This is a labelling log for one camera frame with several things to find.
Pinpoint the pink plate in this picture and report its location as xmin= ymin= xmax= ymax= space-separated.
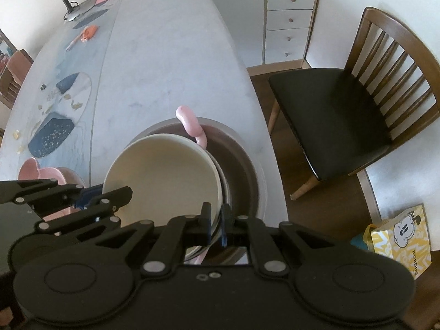
xmin=18 ymin=157 xmax=85 ymax=221

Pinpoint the cream ceramic bowl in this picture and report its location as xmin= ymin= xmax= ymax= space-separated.
xmin=102 ymin=133 xmax=224 ymax=262

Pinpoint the pink pot with steel liner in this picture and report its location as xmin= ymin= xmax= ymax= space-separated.
xmin=174 ymin=105 xmax=238 ymax=262

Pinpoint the person's left hand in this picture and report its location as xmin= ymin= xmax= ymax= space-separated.
xmin=0 ymin=308 xmax=13 ymax=329

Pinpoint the wooden chair with pink towel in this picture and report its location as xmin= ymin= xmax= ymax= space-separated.
xmin=0 ymin=49 xmax=34 ymax=109

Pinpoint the wooden chair right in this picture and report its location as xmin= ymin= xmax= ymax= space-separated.
xmin=268 ymin=7 xmax=439 ymax=200

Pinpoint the yellow cartoon paper bag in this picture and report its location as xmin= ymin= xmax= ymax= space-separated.
xmin=362 ymin=205 xmax=432 ymax=279

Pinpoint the white drawer cabinet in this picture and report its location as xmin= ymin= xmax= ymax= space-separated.
xmin=213 ymin=0 xmax=318 ymax=71

